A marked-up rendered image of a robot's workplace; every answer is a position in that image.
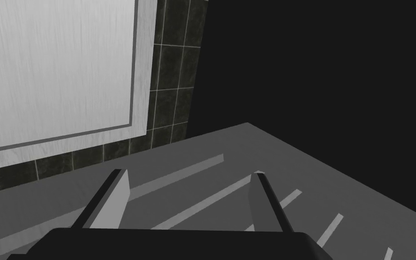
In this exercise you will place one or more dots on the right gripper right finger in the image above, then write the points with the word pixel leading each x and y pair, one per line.
pixel 264 211

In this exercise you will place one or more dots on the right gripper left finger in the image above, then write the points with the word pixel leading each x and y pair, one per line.
pixel 108 206

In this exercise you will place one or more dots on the white wooden door leaf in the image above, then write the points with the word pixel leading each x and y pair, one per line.
pixel 52 68

